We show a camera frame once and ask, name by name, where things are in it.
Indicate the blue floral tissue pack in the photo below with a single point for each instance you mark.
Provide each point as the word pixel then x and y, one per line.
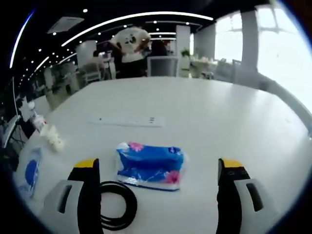
pixel 148 163

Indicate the white side desk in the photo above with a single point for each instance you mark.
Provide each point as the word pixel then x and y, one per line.
pixel 8 128

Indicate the white built-in power strip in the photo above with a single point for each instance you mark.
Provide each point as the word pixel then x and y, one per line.
pixel 126 121

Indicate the green potted plant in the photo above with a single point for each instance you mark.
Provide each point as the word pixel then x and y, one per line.
pixel 185 52

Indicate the white office chair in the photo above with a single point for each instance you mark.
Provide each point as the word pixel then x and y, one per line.
pixel 162 67
pixel 92 74
pixel 240 72

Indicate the ceiling air conditioner vent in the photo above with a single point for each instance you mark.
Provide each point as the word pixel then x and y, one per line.
pixel 65 25

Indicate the blue and white wipes packet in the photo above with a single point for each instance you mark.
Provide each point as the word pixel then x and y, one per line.
pixel 31 170

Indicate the white table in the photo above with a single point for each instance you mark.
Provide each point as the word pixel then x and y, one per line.
pixel 219 122

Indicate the white paper cup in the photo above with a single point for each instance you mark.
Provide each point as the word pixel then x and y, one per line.
pixel 54 140

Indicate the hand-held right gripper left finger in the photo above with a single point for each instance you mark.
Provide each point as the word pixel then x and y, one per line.
pixel 87 195

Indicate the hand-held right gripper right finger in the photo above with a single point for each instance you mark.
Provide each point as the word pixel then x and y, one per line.
pixel 229 195

